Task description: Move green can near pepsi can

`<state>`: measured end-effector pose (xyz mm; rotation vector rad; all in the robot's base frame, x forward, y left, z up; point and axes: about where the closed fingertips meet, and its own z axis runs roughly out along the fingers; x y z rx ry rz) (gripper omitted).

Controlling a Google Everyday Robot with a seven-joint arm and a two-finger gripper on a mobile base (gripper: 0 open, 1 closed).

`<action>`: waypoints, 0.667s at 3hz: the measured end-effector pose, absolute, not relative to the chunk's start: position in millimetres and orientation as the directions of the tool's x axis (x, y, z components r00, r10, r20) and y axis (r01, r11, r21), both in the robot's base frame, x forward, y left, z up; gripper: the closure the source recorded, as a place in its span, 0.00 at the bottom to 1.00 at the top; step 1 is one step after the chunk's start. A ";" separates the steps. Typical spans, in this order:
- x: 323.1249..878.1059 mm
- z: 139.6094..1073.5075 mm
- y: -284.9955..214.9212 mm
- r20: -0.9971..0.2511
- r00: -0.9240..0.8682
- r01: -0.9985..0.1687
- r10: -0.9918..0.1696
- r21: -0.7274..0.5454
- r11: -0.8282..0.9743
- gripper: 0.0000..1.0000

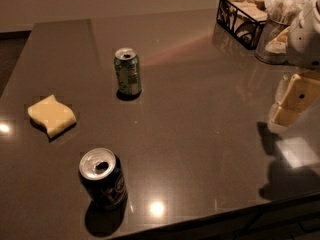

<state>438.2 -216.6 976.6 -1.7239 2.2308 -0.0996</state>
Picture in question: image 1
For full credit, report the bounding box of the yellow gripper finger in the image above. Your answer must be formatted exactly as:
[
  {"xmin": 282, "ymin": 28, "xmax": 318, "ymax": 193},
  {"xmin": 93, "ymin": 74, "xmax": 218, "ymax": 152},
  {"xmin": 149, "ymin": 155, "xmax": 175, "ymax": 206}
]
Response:
[{"xmin": 269, "ymin": 71, "xmax": 320, "ymax": 127}]

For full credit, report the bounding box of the green soda can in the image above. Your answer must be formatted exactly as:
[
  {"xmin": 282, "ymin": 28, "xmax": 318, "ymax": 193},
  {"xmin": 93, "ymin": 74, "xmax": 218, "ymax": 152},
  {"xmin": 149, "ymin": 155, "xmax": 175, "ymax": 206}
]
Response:
[{"xmin": 114, "ymin": 47, "xmax": 142, "ymax": 96}]

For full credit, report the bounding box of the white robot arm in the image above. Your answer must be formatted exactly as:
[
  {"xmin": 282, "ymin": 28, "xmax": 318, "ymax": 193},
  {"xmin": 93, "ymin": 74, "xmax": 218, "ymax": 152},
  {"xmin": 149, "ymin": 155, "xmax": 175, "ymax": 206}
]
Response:
[{"xmin": 268, "ymin": 0, "xmax": 320, "ymax": 129}]

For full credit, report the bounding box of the blue pepsi can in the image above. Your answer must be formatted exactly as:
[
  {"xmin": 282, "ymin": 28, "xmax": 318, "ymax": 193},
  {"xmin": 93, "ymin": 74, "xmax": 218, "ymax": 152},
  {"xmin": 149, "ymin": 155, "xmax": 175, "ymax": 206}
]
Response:
[{"xmin": 79, "ymin": 148, "xmax": 127, "ymax": 210}]

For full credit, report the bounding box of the yellow sponge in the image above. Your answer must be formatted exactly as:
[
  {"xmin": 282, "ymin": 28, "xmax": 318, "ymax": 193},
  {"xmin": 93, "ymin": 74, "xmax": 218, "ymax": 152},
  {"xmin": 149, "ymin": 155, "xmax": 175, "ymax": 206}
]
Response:
[{"xmin": 28, "ymin": 95, "xmax": 77, "ymax": 139}]

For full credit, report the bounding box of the black wire napkin basket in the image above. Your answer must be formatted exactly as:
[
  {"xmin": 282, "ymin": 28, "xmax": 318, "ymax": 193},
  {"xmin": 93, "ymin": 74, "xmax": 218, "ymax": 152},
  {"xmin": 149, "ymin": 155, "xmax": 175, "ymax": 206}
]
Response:
[{"xmin": 216, "ymin": 0, "xmax": 267, "ymax": 50}]

